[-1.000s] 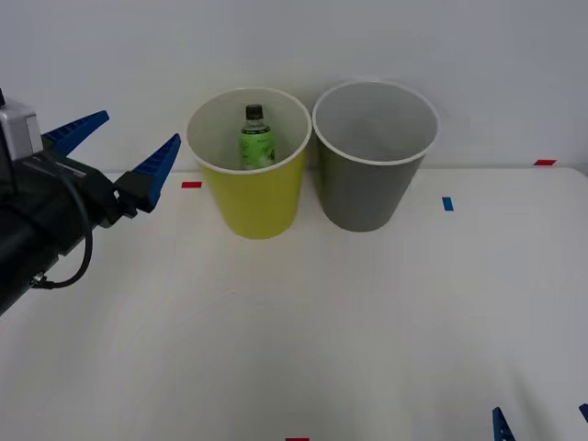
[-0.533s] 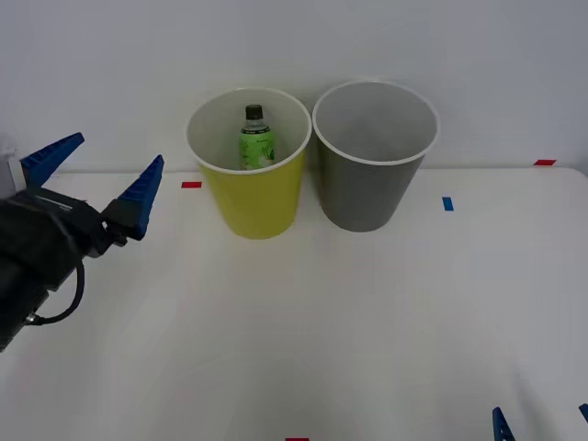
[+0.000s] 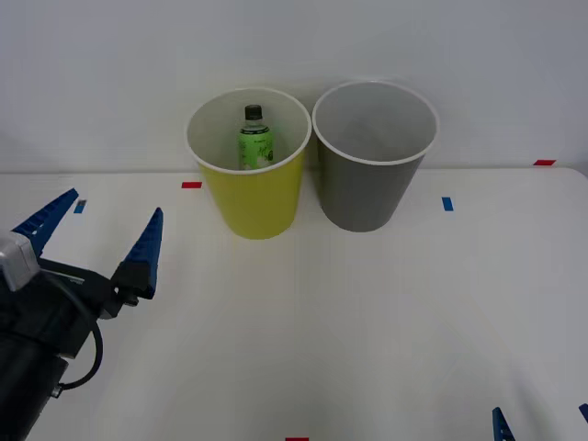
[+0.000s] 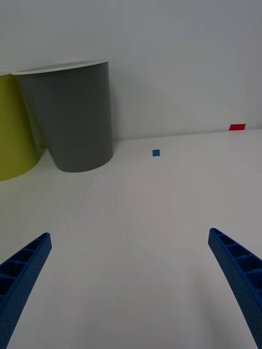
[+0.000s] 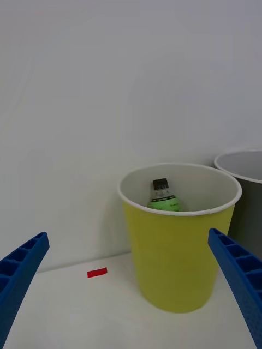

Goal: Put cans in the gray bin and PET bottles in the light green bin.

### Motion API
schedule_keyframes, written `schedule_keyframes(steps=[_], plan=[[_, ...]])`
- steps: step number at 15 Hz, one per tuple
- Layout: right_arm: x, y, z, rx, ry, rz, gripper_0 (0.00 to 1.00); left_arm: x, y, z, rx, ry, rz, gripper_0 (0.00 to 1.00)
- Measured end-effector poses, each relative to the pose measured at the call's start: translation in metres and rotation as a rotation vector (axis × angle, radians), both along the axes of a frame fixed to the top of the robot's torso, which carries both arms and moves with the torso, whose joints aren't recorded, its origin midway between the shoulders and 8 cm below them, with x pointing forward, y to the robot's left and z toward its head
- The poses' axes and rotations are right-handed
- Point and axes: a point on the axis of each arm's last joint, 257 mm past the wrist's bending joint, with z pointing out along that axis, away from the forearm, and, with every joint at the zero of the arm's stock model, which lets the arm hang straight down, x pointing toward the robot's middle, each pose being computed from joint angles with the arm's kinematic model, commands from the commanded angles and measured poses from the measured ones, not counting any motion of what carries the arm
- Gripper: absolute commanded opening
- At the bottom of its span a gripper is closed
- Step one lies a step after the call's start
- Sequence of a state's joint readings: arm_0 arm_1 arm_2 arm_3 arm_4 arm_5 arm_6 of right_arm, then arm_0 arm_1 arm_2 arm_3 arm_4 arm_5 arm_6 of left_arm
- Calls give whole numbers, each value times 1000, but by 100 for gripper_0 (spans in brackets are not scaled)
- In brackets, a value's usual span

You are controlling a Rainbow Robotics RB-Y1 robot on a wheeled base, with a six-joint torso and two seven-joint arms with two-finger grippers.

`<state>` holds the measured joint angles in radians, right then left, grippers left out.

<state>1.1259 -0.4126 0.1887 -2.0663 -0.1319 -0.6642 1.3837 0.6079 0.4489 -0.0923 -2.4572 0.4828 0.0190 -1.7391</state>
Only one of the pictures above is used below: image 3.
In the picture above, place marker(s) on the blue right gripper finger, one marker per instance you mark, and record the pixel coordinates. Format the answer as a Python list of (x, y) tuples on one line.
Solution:
[(500, 427), (584, 413)]

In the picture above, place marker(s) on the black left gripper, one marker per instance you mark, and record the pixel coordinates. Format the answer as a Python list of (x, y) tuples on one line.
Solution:
[(69, 298)]

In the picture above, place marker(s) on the green bottle with black cap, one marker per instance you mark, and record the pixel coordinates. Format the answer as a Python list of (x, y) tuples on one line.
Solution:
[(256, 147)]

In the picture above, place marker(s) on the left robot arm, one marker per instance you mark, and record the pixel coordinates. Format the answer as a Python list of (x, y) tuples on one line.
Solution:
[(23, 381)]

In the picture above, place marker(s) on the yellow-green plastic bin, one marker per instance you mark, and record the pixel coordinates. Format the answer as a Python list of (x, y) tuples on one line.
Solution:
[(257, 202)]

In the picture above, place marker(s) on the grey plastic bin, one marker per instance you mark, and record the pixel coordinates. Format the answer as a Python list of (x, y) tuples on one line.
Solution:
[(367, 193)]

